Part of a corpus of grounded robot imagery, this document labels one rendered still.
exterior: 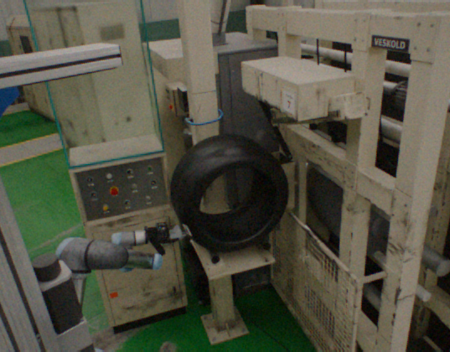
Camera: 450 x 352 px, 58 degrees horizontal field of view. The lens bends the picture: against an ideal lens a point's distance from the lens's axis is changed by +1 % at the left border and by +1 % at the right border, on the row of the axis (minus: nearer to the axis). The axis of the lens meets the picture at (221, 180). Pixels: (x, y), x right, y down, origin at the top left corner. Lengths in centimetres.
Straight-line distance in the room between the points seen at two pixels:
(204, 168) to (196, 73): 51
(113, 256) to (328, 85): 105
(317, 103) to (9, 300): 121
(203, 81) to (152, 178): 74
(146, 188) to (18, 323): 166
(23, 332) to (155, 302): 200
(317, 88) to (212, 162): 56
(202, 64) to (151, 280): 149
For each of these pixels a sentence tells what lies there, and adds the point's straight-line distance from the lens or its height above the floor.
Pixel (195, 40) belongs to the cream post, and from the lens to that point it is 203.
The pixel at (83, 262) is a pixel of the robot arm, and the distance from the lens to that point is 163.
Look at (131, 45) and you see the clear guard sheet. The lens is 227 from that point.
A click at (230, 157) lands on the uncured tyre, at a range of 180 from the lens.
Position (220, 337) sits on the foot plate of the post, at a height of 1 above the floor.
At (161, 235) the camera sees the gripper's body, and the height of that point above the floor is 107.
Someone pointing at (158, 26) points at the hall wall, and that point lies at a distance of 1212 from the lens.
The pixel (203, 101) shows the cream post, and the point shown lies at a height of 161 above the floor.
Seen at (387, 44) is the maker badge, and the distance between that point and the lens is 163.
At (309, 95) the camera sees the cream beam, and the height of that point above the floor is 173.
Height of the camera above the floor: 213
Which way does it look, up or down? 26 degrees down
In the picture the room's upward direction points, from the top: 5 degrees counter-clockwise
